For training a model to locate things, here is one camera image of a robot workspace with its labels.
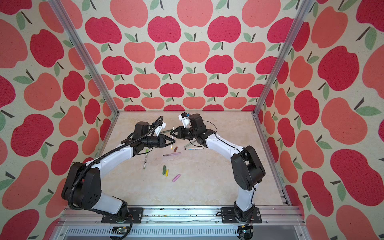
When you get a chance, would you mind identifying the pink pen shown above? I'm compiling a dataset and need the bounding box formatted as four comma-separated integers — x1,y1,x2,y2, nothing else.
162,153,181,157

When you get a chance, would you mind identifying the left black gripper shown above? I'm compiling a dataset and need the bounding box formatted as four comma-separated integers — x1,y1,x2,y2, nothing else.
142,135,176,148

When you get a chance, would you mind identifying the right aluminium corner post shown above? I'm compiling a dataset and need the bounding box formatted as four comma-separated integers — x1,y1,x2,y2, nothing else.
252,1,315,119

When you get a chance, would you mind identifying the pink pen cap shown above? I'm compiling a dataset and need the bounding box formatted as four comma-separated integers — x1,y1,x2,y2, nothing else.
172,174,181,183

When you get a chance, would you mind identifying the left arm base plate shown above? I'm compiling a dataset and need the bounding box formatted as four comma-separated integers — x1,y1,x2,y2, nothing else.
101,207,144,225

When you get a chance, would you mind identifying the dark green pen cap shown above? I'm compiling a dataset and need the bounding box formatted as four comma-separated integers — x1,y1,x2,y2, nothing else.
162,165,167,175

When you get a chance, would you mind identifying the aluminium corner post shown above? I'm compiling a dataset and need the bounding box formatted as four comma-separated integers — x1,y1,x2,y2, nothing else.
252,1,315,119
48,0,120,117

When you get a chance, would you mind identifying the aluminium front rail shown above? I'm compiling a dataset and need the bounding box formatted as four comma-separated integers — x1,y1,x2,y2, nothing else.
49,206,311,240

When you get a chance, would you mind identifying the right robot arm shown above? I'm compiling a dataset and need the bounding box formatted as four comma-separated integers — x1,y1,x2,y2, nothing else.
171,113,266,219

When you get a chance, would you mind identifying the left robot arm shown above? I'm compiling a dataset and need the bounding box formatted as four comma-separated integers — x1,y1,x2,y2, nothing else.
61,117,175,219

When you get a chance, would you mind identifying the white pen light green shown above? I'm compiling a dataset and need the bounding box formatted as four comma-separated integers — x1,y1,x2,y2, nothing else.
143,149,149,170

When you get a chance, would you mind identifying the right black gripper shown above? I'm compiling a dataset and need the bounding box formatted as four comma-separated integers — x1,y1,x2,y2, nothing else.
168,125,197,140

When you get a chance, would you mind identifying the left aluminium corner post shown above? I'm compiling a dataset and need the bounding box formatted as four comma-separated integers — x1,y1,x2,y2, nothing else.
48,0,120,117

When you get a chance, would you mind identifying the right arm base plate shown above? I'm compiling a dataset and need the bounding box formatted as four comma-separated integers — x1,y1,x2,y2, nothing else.
216,207,263,224

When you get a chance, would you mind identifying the yellow-tipped white pen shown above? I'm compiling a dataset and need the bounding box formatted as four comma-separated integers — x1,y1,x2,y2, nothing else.
171,127,175,150

